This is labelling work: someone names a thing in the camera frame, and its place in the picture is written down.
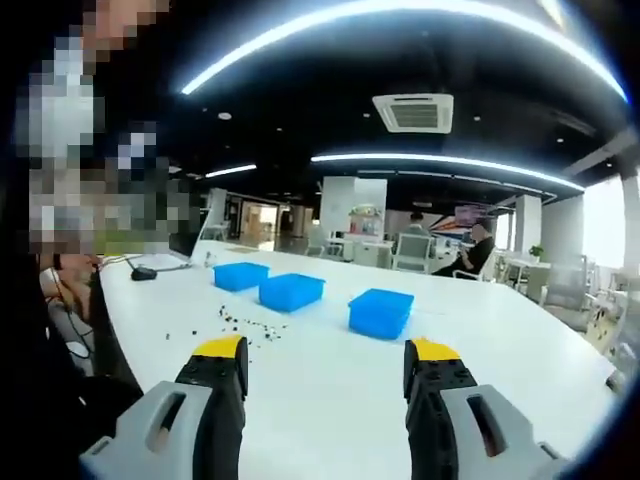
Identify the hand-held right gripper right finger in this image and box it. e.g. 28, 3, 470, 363
403, 337, 576, 480

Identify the white mesh office chair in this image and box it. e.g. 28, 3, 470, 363
391, 233, 435, 274

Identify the short ceiling light strip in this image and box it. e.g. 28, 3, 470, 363
204, 163, 258, 179

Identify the white office desk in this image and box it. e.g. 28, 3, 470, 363
324, 234, 396, 266

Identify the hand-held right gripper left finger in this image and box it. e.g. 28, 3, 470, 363
78, 334, 250, 480

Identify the white ceiling air vent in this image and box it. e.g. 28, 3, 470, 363
371, 93, 455, 134

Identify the colourful display shelf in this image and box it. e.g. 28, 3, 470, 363
348, 203, 385, 236

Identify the purple wall screen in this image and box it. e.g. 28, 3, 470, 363
455, 204, 496, 221

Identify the thin black cable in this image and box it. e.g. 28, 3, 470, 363
47, 294, 97, 364

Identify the thin laptop cable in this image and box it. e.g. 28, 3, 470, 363
99, 253, 192, 275

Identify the blue plastic bin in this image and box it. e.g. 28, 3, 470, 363
347, 288, 416, 342
213, 261, 270, 292
258, 272, 328, 314

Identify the person's dark clothing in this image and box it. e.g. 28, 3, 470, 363
9, 259, 147, 466

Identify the long curved ceiling light strip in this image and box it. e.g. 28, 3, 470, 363
180, 3, 629, 104

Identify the grey mesh office chair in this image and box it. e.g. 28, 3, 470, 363
543, 254, 589, 321

